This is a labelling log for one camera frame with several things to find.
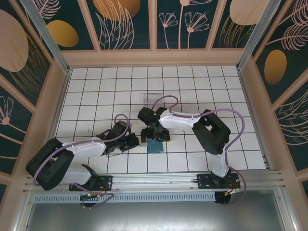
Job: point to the blue-grey cloth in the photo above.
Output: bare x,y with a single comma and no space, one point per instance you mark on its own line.
156,146

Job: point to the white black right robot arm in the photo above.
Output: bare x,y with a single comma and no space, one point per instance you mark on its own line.
178,121

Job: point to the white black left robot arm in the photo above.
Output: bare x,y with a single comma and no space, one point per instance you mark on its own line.
81,146

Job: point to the clear acrylic box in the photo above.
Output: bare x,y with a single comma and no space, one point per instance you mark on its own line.
150,97

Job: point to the grey metal sheet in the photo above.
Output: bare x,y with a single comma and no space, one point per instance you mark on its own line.
154,216

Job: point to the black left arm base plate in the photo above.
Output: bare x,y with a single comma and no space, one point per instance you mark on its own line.
106,180

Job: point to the aluminium mounting rail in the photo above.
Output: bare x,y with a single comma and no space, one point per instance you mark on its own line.
154,179

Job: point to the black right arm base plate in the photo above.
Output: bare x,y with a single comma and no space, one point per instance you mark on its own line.
204,180

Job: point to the aluminium frame post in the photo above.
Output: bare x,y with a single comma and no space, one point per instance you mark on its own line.
257,33
47,38

